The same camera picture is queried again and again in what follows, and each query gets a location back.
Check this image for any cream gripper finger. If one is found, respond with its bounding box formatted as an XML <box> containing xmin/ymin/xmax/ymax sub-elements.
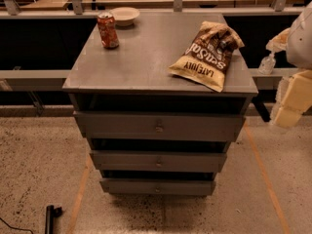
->
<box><xmin>276</xmin><ymin>77</ymin><xmax>290</xmax><ymax>102</ymax></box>
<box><xmin>272</xmin><ymin>107</ymin><xmax>301</xmax><ymax>128</ymax></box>

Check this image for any brown chip bag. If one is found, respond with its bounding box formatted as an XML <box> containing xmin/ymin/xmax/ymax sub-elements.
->
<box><xmin>169</xmin><ymin>21</ymin><xmax>244</xmax><ymax>93</ymax></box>

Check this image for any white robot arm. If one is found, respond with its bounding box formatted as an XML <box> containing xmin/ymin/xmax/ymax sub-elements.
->
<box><xmin>266</xmin><ymin>2</ymin><xmax>312</xmax><ymax>129</ymax></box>

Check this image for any red coke can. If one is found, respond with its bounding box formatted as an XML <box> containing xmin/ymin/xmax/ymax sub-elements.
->
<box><xmin>97</xmin><ymin>12</ymin><xmax>119</xmax><ymax>49</ymax></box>

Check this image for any clear sanitizer bottle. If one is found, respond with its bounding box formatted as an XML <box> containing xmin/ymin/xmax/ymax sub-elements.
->
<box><xmin>258</xmin><ymin>52</ymin><xmax>276</xmax><ymax>75</ymax></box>

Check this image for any grey drawer cabinet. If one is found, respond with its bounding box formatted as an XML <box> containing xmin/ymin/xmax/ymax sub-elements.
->
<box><xmin>63</xmin><ymin>12</ymin><xmax>257</xmax><ymax>182</ymax></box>

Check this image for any white bowl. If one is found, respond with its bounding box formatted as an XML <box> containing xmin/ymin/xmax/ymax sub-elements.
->
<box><xmin>110</xmin><ymin>7</ymin><xmax>139</xmax><ymax>26</ymax></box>

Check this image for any middle grey drawer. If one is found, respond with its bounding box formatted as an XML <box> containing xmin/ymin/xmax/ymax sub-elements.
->
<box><xmin>91</xmin><ymin>150</ymin><xmax>226</xmax><ymax>173</ymax></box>

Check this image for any grey drawer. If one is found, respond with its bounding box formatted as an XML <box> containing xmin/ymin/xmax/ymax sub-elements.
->
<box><xmin>91</xmin><ymin>150</ymin><xmax>226</xmax><ymax>173</ymax></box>
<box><xmin>74</xmin><ymin>111</ymin><xmax>245</xmax><ymax>141</ymax></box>
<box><xmin>100</xmin><ymin>178</ymin><xmax>215</xmax><ymax>196</ymax></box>

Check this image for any bottom grey drawer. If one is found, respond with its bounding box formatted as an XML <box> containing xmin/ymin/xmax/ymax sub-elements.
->
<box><xmin>100</xmin><ymin>178</ymin><xmax>215</xmax><ymax>196</ymax></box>

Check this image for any top grey drawer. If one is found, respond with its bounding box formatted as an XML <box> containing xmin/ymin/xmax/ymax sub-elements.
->
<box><xmin>74</xmin><ymin>111</ymin><xmax>245</xmax><ymax>141</ymax></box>

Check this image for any black floor post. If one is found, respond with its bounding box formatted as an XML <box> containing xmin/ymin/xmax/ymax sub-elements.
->
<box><xmin>45</xmin><ymin>205</ymin><xmax>62</xmax><ymax>234</ymax></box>

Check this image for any black floor cable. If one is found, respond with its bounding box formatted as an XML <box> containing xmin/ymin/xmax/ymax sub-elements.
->
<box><xmin>0</xmin><ymin>216</ymin><xmax>35</xmax><ymax>234</ymax></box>

